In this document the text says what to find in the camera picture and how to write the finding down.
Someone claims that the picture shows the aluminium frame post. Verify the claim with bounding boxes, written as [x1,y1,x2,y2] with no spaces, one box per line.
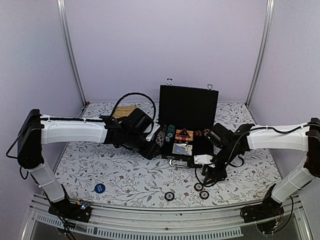
[56,0,87,107]
[245,0,275,108]

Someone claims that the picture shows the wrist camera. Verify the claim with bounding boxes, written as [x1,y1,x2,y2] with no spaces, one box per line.
[194,154,216,168]
[144,122,161,142]

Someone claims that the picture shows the blue round button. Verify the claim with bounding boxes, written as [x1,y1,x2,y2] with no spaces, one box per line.
[94,183,106,194]

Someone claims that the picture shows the left aluminium frame post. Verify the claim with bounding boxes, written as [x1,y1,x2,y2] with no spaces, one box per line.
[56,0,87,107]

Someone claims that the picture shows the blue playing card deck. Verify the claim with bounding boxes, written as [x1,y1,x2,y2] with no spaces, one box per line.
[172,143,191,156]

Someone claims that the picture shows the woven bamboo tray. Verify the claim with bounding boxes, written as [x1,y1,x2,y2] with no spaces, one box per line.
[112,105,137,119]

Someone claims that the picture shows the red black poker chip front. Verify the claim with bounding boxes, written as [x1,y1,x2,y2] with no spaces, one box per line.
[199,190,210,200]

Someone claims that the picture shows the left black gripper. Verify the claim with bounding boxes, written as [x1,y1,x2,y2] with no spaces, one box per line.
[125,131,162,161]

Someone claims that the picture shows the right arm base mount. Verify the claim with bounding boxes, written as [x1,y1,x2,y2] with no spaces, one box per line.
[240,200,285,223]

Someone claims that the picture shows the salmon black chip stack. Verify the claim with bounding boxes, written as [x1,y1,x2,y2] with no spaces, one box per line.
[194,130,203,136]

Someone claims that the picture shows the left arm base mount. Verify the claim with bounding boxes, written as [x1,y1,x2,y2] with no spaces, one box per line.
[48,199,93,223]

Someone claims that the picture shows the black triangular all-in button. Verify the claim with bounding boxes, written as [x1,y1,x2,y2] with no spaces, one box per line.
[176,128,190,138]

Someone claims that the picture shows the front aluminium rail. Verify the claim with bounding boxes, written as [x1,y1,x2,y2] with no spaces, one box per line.
[21,194,315,240]

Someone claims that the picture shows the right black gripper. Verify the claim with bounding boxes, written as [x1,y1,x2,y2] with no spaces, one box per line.
[202,143,237,185]

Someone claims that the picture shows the red black poker chip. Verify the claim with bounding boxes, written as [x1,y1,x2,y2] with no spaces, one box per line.
[193,182,204,192]
[199,190,210,200]

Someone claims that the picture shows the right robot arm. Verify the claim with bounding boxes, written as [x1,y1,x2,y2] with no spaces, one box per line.
[197,117,320,218]

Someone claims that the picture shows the green blue chip stack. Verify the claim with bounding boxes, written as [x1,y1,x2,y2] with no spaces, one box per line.
[164,124,176,143]

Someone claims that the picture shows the black poker set case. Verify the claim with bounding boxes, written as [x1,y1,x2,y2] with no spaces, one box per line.
[158,85,219,168]

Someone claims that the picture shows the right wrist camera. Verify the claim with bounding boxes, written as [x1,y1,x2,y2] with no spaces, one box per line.
[194,154,216,168]

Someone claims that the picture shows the right aluminium frame post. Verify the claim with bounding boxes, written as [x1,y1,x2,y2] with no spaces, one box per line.
[245,0,275,108]

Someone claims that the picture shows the blue tan chip stack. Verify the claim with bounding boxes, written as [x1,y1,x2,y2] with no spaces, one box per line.
[155,125,167,148]

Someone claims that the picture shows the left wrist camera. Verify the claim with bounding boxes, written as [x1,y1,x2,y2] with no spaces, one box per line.
[144,122,161,142]

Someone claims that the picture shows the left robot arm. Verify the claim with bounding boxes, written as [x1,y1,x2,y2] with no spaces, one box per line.
[5,108,160,217]

